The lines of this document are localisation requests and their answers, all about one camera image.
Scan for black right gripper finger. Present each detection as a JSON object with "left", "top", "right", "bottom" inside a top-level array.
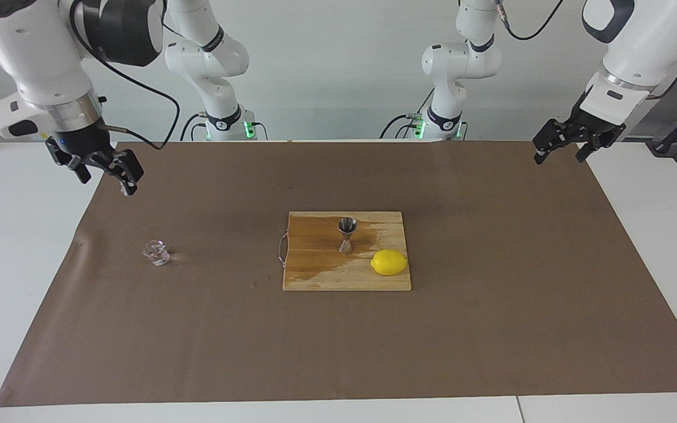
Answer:
[
  {"left": 89, "top": 148, "right": 145, "bottom": 197},
  {"left": 45, "top": 138, "right": 92, "bottom": 184}
]

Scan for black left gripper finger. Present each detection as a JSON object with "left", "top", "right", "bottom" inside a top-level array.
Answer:
[
  {"left": 575, "top": 138, "right": 601, "bottom": 163},
  {"left": 532, "top": 119, "right": 571, "bottom": 165}
]

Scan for small clear glass cup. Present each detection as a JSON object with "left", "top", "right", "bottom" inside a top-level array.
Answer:
[{"left": 142, "top": 239, "right": 170, "bottom": 267}]

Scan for steel double jigger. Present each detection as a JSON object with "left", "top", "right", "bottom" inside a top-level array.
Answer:
[{"left": 338, "top": 216, "right": 358, "bottom": 254}]

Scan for yellow lemon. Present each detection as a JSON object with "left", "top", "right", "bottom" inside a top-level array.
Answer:
[{"left": 370, "top": 249, "right": 408, "bottom": 277}]

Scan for wooden cutting board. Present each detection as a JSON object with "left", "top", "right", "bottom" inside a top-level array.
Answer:
[{"left": 277, "top": 211, "right": 413, "bottom": 292}]

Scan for brown paper table mat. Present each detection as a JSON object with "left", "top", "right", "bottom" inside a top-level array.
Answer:
[{"left": 0, "top": 140, "right": 677, "bottom": 407}]

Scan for black right base cables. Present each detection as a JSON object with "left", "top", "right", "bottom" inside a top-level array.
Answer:
[{"left": 179, "top": 112, "right": 209, "bottom": 142}]

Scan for black base cables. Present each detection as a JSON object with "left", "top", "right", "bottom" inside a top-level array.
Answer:
[
  {"left": 380, "top": 88, "right": 434, "bottom": 140},
  {"left": 179, "top": 112, "right": 209, "bottom": 142}
]

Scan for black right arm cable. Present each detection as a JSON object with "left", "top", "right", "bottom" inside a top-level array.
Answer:
[{"left": 68, "top": 0, "right": 182, "bottom": 150}]

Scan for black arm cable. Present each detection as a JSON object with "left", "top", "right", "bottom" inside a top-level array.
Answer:
[
  {"left": 68, "top": 0, "right": 182, "bottom": 150},
  {"left": 494, "top": 0, "right": 565, "bottom": 41}
]

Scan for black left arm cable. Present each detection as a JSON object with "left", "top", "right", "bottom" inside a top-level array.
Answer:
[{"left": 494, "top": 0, "right": 565, "bottom": 41}]

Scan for black left base cables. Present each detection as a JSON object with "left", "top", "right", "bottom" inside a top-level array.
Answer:
[{"left": 380, "top": 88, "right": 434, "bottom": 140}]

